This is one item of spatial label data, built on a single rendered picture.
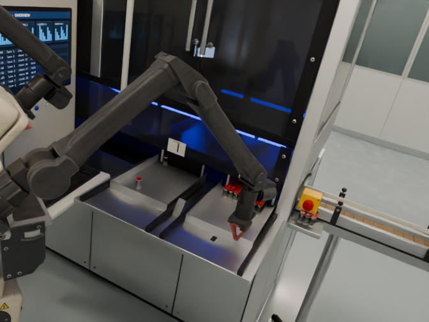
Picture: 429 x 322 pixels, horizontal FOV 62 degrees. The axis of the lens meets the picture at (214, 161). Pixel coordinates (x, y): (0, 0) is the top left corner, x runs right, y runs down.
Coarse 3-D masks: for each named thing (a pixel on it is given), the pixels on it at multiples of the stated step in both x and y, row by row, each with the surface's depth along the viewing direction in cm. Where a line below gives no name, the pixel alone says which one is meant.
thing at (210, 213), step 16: (208, 192) 145; (192, 208) 132; (208, 208) 141; (224, 208) 143; (272, 208) 150; (192, 224) 129; (208, 224) 126; (224, 224) 133; (256, 224) 137; (240, 240) 123; (256, 240) 126
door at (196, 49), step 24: (120, 0) 143; (144, 0) 139; (168, 0) 135; (120, 24) 147; (144, 24) 142; (168, 24) 138; (120, 48) 150; (144, 48) 146; (168, 48) 141; (192, 48) 137; (120, 72) 154; (168, 96) 148
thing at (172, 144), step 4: (172, 140) 153; (168, 144) 155; (172, 144) 154; (176, 144) 153; (180, 144) 152; (184, 144) 151; (168, 148) 155; (172, 148) 154; (176, 148) 153; (180, 148) 153; (184, 148) 152; (172, 152) 155; (176, 152) 154; (180, 152) 153; (184, 152) 152
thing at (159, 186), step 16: (128, 176) 150; (144, 176) 154; (160, 176) 156; (176, 176) 159; (192, 176) 162; (128, 192) 138; (144, 192) 142; (160, 192) 145; (176, 192) 147; (160, 208) 133
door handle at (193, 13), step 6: (192, 0) 124; (192, 6) 124; (192, 12) 125; (192, 18) 126; (192, 24) 127; (192, 30) 128; (192, 36) 129; (186, 42) 130; (192, 42) 131; (198, 42) 135; (186, 48) 130
